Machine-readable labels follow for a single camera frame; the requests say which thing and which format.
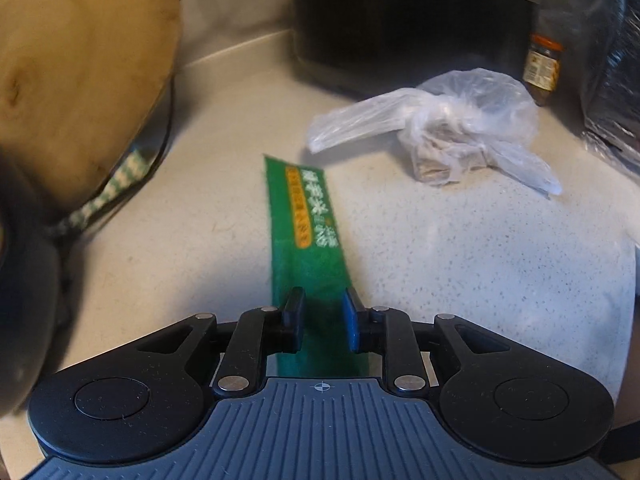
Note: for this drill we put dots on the green checked cloth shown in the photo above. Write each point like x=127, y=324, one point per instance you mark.
x=115, y=185

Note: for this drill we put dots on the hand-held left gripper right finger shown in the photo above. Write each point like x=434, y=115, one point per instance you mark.
x=351, y=321

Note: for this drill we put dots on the wooden cutting board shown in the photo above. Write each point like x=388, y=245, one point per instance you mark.
x=75, y=70

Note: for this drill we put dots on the dark round object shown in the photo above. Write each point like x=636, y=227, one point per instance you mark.
x=25, y=320

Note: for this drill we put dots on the black speckled wrapped object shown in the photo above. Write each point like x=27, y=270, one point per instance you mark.
x=612, y=70

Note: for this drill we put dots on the black kitchen appliance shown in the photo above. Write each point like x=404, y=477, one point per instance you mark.
x=400, y=20

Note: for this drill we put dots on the brown jar with orange lid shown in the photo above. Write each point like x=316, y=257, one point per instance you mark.
x=542, y=67

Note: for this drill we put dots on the clear plastic bag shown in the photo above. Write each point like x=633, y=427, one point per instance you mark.
x=450, y=110

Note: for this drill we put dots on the green cardboard box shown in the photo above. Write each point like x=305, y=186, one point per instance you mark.
x=310, y=260

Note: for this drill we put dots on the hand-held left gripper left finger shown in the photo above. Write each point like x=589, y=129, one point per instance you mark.
x=298, y=321

